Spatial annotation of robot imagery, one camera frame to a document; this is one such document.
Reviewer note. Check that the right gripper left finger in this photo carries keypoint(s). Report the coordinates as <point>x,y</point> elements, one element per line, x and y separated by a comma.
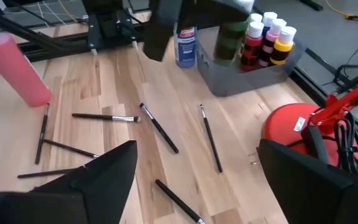
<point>57,205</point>

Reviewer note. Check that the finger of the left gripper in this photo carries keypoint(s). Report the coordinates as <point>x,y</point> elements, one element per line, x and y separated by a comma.
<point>162,28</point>
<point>216,11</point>

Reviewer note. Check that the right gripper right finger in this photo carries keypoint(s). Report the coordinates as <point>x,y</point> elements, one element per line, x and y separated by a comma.
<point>328,202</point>

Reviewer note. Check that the large blue paint bottle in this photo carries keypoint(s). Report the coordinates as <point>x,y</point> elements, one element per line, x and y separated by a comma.
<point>185,53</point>

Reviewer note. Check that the green small paint bottle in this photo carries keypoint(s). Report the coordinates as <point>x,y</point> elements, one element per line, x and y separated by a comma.
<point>228,43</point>

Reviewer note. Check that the red small paint bottle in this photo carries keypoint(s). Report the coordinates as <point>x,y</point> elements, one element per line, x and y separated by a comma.
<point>252,46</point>

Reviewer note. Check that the light blue small paint bottle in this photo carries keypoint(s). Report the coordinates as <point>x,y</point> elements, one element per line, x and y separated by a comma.
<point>269,18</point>

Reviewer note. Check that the pink small paint bottle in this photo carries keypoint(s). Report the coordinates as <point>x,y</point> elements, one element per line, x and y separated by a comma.
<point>269,39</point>

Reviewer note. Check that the lemon yellow small paint bottle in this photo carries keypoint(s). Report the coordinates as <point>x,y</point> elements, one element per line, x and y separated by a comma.
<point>283,46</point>

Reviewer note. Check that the tall red paint bottle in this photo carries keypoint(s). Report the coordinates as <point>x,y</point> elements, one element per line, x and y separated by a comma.
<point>14,68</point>

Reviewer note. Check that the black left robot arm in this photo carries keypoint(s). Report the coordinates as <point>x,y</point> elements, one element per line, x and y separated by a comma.
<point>104,7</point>

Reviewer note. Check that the black paint brush silver ferrule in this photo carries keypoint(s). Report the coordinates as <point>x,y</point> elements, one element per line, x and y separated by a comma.
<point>160,129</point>
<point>179,200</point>
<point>210,137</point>
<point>104,117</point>
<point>70,148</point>
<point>47,173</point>
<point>42,133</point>

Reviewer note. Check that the grey plastic storage bin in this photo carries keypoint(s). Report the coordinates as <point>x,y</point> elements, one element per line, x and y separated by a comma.
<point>247,82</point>

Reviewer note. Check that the red desk lamp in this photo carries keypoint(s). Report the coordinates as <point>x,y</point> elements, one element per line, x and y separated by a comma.
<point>284,124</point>

